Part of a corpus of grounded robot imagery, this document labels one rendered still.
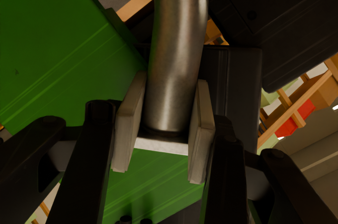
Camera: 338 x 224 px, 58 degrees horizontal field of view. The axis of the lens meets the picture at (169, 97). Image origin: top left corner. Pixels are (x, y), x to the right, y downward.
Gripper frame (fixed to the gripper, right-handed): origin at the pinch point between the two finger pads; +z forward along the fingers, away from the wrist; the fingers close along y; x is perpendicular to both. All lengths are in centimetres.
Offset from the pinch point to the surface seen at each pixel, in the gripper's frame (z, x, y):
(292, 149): 792, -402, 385
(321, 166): 591, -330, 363
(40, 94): 4.4, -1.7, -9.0
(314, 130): 791, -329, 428
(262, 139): 261, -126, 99
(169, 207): 4.3, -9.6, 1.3
